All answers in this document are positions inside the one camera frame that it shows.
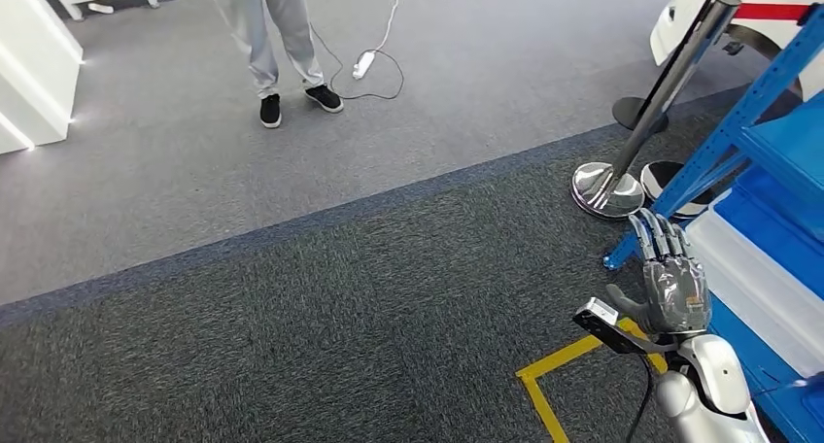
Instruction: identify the white power strip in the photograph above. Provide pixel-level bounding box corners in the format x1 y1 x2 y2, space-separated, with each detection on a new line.
352 51 377 81

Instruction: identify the white plastic bin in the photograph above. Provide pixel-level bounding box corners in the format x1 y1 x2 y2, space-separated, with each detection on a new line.
685 188 824 377

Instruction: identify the blue metal shelf rack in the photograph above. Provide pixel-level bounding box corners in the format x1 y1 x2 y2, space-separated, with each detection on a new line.
601 5 824 443

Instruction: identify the pale wrist camera on bracket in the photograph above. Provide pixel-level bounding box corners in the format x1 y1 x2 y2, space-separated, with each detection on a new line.
571 296 680 358

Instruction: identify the thin black floor cable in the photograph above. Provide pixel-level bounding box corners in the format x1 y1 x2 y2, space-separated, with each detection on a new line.
308 21 407 101

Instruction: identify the person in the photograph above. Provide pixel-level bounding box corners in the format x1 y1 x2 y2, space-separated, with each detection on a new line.
204 0 344 130

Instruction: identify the short red barrier belt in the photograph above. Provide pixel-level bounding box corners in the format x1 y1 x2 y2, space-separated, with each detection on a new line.
734 2 813 23

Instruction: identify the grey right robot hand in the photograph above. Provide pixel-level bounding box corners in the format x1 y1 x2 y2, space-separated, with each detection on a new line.
604 208 712 338

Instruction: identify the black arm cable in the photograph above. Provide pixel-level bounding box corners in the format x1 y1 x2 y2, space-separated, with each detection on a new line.
623 353 655 443

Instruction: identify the white power cable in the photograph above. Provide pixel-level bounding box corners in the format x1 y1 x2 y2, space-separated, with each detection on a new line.
373 0 408 53

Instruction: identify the white lit pillar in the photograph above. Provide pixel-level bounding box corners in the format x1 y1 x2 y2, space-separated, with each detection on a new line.
0 0 85 156

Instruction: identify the blue plastic bin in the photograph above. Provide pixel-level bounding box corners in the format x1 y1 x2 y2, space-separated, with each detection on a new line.
714 166 824 281

